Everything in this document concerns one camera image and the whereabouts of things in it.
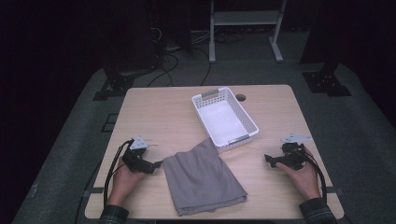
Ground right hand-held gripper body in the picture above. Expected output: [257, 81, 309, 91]
[279, 133, 314, 171]

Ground black stand base plate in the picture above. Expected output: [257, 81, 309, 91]
[301, 62, 353, 98]

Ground grey cloth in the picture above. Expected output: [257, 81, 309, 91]
[162, 137, 248, 217]

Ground white metal stand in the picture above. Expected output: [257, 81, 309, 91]
[208, 0, 288, 64]

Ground black floor cables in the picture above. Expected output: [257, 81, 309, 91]
[146, 26, 213, 88]

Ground white plastic basket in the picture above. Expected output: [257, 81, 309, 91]
[191, 86, 261, 154]

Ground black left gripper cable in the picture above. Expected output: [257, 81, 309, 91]
[103, 139, 134, 207]

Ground person's left hand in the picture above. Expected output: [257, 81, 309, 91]
[106, 156, 148, 207]

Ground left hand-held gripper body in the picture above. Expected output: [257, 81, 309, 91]
[121, 134, 156, 175]

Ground person's right hand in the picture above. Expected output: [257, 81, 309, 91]
[275, 147, 322, 202]

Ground dark floor socket plate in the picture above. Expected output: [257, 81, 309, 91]
[100, 113, 120, 133]

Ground black stand with base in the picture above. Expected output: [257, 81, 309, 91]
[92, 46, 161, 102]

